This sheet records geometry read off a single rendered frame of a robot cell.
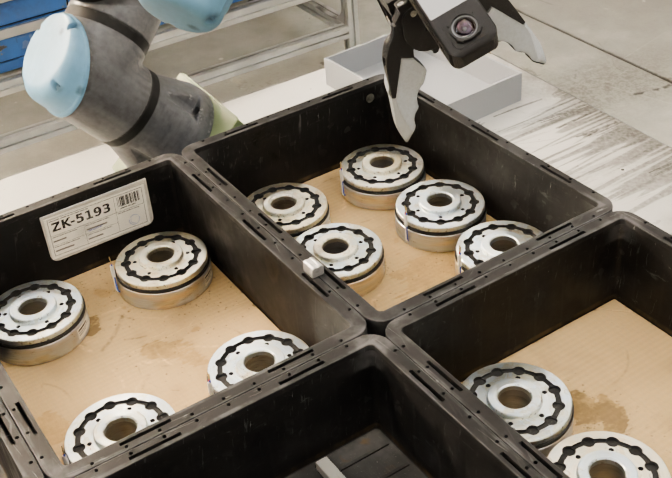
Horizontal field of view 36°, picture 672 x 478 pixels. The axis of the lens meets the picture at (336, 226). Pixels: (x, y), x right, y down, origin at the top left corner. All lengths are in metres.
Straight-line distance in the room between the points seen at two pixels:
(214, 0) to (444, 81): 0.98
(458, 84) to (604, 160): 0.32
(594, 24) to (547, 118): 2.04
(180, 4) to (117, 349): 0.40
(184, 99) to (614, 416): 0.73
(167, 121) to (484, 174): 0.44
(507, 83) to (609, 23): 2.05
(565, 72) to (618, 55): 0.21
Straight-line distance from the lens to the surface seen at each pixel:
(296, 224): 1.19
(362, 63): 1.86
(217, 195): 1.12
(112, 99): 1.36
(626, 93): 3.29
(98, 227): 1.20
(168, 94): 1.42
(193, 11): 0.87
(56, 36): 1.37
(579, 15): 3.80
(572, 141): 1.64
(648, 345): 1.07
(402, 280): 1.14
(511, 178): 1.18
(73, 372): 1.09
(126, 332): 1.12
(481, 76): 1.80
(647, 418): 1.00
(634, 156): 1.61
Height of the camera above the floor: 1.53
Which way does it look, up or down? 35 degrees down
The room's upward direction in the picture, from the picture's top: 5 degrees counter-clockwise
